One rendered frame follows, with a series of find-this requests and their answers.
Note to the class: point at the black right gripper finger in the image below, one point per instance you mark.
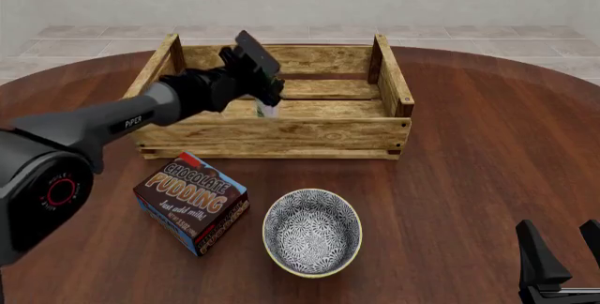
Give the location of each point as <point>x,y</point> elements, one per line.
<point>592,244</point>
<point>541,258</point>

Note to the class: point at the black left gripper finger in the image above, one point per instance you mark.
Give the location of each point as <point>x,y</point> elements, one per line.
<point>274,102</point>

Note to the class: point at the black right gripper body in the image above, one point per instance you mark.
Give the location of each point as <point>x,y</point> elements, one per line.
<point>562,295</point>

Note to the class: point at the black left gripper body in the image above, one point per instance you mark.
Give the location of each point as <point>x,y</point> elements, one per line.
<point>268,86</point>

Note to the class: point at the white salad dressing bottle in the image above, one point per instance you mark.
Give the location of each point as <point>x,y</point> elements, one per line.
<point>266,111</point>

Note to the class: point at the grey and black left robot arm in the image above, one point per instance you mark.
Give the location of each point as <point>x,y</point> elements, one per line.
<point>94,121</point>

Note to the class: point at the wooden slat tray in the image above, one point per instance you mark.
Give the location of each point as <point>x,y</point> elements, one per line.
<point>300,135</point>

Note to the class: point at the flat plate on black stalk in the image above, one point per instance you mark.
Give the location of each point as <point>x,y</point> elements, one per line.
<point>257,52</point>

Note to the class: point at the chocolate pudding box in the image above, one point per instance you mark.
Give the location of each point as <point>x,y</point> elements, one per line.
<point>190,198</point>

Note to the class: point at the black and white patterned bowl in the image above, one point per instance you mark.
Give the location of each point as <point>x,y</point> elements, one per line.
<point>311,233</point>

